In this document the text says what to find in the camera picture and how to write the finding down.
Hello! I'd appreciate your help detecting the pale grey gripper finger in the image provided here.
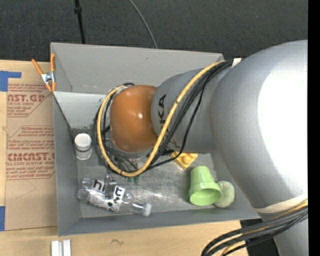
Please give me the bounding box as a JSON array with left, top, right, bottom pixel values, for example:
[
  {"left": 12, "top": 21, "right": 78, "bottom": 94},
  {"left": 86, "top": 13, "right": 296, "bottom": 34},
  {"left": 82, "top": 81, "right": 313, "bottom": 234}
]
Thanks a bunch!
[{"left": 105, "top": 174, "right": 117, "bottom": 200}]

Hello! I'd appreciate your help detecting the clear plastic bottle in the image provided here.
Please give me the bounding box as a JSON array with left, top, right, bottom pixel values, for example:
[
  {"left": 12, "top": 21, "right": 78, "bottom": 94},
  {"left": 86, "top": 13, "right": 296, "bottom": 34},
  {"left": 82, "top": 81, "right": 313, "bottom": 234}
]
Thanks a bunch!
[{"left": 76, "top": 175, "right": 153, "bottom": 218}]

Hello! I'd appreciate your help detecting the clear jar with white lid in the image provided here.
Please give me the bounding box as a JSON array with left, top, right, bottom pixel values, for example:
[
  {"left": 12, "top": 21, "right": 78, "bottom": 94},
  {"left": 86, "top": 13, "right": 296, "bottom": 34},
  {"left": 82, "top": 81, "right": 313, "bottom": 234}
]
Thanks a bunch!
[{"left": 74, "top": 132, "right": 93, "bottom": 161}]

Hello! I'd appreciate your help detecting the yellow toy brick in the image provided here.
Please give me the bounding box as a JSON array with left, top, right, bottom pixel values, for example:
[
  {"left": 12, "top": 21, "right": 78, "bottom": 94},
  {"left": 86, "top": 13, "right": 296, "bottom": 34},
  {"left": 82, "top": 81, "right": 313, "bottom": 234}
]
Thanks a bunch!
[{"left": 169, "top": 150, "right": 199, "bottom": 172}]

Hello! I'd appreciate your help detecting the light green plastic cup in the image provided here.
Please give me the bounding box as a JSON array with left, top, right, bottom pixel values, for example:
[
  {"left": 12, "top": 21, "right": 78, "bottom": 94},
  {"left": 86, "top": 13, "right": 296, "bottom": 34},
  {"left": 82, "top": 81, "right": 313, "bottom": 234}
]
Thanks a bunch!
[{"left": 188, "top": 165, "right": 223, "bottom": 207}]

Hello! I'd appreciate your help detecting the brown cardboard board red print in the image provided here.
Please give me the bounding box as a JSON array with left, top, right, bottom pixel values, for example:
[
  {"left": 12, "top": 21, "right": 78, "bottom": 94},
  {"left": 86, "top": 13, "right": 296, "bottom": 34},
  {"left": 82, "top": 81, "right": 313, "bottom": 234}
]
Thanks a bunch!
[{"left": 0, "top": 59, "right": 60, "bottom": 232}]

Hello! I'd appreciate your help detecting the grey metal bin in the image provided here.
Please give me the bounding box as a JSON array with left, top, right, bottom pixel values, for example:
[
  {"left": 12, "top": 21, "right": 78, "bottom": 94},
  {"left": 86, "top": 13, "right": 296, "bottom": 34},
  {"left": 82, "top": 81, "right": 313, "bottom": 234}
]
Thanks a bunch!
[{"left": 49, "top": 41, "right": 262, "bottom": 237}]

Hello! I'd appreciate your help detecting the pale green round sponge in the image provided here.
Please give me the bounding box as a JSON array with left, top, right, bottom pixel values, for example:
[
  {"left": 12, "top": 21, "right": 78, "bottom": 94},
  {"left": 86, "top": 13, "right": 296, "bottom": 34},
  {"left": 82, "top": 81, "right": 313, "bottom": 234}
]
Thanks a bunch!
[{"left": 212, "top": 180, "right": 236, "bottom": 209}]

